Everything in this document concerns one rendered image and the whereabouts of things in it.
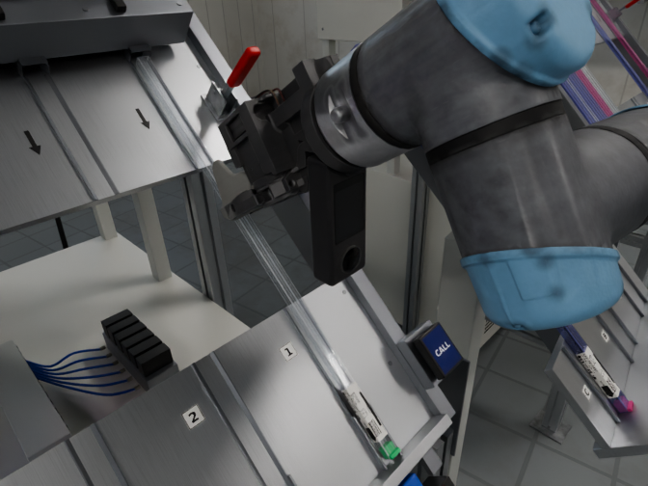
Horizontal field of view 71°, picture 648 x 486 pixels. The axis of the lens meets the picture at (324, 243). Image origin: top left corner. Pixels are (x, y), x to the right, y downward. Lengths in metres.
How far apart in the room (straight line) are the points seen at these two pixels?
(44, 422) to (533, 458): 1.20
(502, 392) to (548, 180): 1.41
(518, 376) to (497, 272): 1.45
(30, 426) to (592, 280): 0.66
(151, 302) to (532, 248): 0.81
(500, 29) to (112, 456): 0.39
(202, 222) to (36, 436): 0.39
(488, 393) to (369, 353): 1.11
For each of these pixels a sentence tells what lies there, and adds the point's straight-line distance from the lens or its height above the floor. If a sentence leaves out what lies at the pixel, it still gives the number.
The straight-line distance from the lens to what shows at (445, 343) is 0.53.
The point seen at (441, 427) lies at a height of 0.73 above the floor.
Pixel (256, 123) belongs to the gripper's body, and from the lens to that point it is 0.37.
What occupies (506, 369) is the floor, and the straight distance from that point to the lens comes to 1.71.
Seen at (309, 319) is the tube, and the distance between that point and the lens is 0.48.
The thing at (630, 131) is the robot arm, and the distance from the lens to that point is 0.34.
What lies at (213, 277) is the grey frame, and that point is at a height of 0.67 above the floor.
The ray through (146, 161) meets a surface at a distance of 0.52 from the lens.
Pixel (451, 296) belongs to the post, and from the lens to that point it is 0.72.
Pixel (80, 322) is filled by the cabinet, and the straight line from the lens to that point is 0.97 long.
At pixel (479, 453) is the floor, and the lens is 1.46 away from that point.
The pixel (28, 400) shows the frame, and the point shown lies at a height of 0.66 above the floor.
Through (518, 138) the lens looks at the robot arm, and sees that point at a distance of 0.24.
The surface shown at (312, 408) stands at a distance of 0.48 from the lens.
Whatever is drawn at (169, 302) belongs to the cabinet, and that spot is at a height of 0.62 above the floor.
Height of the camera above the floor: 1.15
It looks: 29 degrees down
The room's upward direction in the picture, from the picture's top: 2 degrees counter-clockwise
